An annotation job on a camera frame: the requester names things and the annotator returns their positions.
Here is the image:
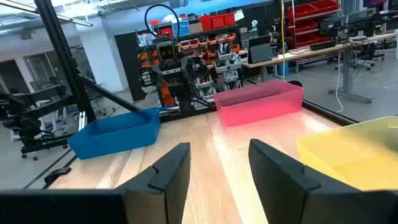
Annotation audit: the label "red storage bin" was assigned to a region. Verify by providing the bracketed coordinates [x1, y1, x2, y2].
[223, 12, 236, 27]
[211, 14, 225, 29]
[200, 14, 213, 31]

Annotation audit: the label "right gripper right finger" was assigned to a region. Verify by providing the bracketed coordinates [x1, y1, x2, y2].
[248, 139, 361, 224]

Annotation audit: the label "blue barrel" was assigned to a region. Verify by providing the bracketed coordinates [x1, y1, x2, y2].
[276, 62, 290, 78]

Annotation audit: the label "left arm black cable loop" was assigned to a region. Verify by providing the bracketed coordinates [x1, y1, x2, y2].
[144, 3, 181, 44]

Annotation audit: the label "yellow translucent plastic bin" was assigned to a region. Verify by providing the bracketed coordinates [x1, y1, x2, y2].
[297, 116, 398, 192]

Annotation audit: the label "cardboard box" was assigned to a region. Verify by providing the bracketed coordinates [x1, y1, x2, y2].
[188, 22, 205, 34]

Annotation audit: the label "metal rack with red bins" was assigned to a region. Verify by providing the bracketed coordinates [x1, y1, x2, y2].
[285, 0, 340, 49]

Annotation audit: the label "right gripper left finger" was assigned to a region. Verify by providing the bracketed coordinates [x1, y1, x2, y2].
[115, 142, 191, 224]

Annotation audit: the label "black laptop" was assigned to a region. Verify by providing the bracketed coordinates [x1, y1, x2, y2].
[248, 35, 274, 65]

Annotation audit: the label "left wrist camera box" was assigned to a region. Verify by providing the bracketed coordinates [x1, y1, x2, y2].
[156, 41, 176, 62]

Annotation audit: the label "yellow hanging cable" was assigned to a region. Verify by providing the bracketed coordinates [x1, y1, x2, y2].
[280, 0, 286, 82]

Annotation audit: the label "white hanging cable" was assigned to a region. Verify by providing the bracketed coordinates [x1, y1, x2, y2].
[335, 51, 345, 113]

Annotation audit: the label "long wooden desk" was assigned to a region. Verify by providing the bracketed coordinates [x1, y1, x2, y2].
[241, 32, 398, 103]

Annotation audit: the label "black wheeled equipment cart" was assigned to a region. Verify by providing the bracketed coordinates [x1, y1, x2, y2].
[0, 83, 78, 161]

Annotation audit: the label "pink translucent plastic bin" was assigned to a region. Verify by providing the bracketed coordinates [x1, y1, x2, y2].
[213, 80, 304, 128]

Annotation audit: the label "black table clamp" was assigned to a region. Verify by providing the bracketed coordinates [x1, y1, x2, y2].
[44, 167, 72, 184]

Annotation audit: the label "blue plastic bin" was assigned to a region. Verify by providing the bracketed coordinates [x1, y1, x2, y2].
[67, 107, 161, 161]

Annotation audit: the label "blue box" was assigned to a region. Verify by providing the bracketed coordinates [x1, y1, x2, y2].
[172, 20, 191, 37]

